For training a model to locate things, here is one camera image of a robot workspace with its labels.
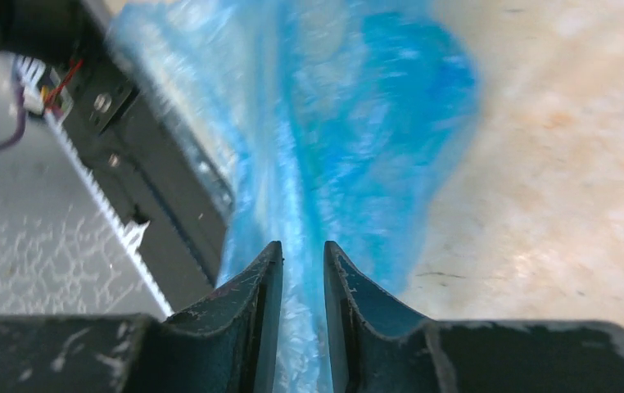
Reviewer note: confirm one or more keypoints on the white cable duct strip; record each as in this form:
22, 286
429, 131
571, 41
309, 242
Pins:
115, 273

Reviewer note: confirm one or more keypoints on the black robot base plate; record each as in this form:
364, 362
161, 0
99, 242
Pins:
142, 172

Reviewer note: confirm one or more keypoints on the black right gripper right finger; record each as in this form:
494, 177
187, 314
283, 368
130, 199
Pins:
379, 344

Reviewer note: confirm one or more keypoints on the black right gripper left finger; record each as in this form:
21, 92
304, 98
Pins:
226, 342

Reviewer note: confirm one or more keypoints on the blue plastic trash bag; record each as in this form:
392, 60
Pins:
329, 120

